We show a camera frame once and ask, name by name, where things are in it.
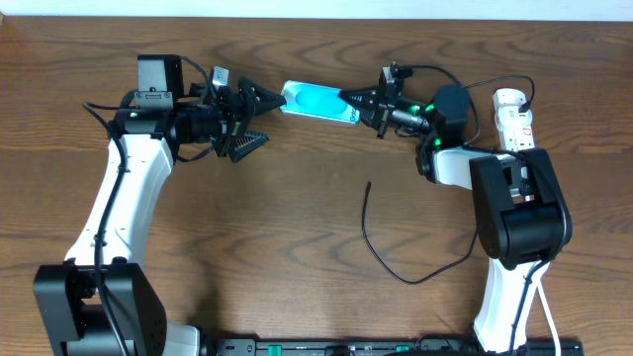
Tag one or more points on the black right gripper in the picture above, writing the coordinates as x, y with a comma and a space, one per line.
379, 102

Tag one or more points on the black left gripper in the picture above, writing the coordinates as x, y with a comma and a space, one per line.
230, 122

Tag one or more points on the silver Galaxy smartphone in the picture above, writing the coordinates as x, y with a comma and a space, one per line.
317, 102

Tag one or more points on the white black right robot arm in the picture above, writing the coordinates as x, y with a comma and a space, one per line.
522, 219

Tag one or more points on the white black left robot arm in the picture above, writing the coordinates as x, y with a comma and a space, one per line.
97, 300

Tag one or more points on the white power strip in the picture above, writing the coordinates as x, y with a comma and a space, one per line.
513, 123

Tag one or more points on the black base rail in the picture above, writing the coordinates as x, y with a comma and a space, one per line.
428, 345

